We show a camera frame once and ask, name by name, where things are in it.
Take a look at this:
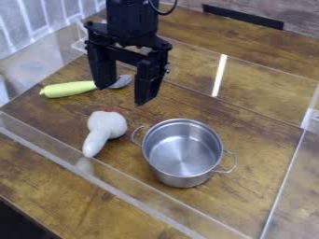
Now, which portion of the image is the black bar on table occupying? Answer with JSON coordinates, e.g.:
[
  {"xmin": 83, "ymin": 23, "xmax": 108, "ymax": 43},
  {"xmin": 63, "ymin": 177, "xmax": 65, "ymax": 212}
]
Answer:
[{"xmin": 201, "ymin": 2, "xmax": 286, "ymax": 30}]

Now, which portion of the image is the spoon with yellow-green handle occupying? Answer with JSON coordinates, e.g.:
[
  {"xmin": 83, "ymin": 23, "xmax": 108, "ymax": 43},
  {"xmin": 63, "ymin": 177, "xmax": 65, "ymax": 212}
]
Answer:
[{"xmin": 39, "ymin": 75, "xmax": 132, "ymax": 98}]

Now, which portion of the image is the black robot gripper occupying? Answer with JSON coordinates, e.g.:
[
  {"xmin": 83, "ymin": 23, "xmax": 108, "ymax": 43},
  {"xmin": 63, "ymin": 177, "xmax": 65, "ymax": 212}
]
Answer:
[{"xmin": 84, "ymin": 0, "xmax": 172, "ymax": 105}]

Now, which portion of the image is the silver steel pot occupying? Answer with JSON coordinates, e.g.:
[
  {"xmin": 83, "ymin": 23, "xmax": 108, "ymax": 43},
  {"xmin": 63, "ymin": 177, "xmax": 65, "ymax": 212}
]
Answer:
[{"xmin": 131, "ymin": 119, "xmax": 237, "ymax": 188}]

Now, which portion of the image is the white plush mushroom red cap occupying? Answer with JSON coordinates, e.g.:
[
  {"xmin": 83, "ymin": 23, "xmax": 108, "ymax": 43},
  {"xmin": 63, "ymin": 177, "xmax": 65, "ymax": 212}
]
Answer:
[{"xmin": 83, "ymin": 108, "xmax": 128, "ymax": 157}]

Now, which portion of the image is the clear acrylic front barrier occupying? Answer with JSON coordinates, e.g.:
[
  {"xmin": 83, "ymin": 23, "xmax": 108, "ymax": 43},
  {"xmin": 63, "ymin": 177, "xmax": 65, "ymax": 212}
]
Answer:
[{"xmin": 0, "ymin": 111, "xmax": 252, "ymax": 239}]

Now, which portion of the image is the clear acrylic triangular bracket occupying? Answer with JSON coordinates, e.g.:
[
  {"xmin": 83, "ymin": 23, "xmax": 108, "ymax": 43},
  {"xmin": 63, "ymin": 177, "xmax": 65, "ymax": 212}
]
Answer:
[{"xmin": 71, "ymin": 21, "xmax": 88, "ymax": 54}]

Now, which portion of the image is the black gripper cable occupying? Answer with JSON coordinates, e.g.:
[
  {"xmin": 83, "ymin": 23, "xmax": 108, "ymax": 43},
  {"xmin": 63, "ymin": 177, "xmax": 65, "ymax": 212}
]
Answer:
[{"xmin": 148, "ymin": 0, "xmax": 179, "ymax": 16}]

